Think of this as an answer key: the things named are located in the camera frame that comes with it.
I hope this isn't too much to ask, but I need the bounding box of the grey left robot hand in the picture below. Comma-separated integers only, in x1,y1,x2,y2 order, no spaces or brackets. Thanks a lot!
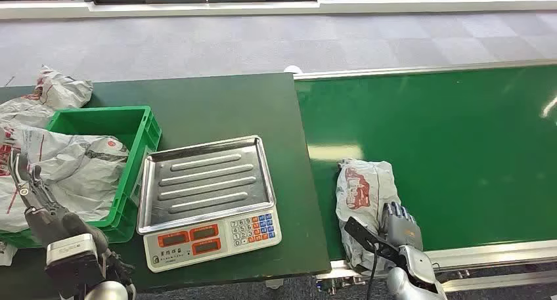
7,149,110,252

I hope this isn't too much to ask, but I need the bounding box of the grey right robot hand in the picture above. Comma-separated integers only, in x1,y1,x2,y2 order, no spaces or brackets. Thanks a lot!
381,201,424,252

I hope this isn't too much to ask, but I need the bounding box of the grey package with red print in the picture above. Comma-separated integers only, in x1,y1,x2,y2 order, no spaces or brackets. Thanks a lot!
335,158,403,274

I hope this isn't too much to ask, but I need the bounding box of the small white printed package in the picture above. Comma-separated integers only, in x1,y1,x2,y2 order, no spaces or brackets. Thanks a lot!
0,240,18,267

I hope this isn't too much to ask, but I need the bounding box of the green conveyor belt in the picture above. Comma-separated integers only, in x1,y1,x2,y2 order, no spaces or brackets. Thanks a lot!
295,64,557,261

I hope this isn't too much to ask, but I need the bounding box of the green plastic crate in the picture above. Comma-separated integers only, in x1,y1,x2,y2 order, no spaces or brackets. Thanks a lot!
0,106,163,249

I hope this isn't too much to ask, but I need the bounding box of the white electronic scale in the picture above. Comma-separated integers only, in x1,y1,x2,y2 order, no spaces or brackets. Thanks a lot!
136,135,283,274

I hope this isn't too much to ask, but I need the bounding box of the steel weighing tray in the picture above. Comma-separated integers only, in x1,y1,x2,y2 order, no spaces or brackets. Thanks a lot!
136,135,277,236

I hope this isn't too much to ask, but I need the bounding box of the dark green table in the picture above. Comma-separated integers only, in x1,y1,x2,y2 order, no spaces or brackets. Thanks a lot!
0,72,332,297

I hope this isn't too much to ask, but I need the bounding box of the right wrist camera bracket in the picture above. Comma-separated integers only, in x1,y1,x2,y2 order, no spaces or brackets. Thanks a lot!
343,216,401,268

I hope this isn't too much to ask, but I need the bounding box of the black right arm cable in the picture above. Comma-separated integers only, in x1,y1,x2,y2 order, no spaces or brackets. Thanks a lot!
366,241,380,300

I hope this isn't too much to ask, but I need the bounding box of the aluminium conveyor frame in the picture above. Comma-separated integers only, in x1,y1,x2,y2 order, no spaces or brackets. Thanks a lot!
293,58,557,295

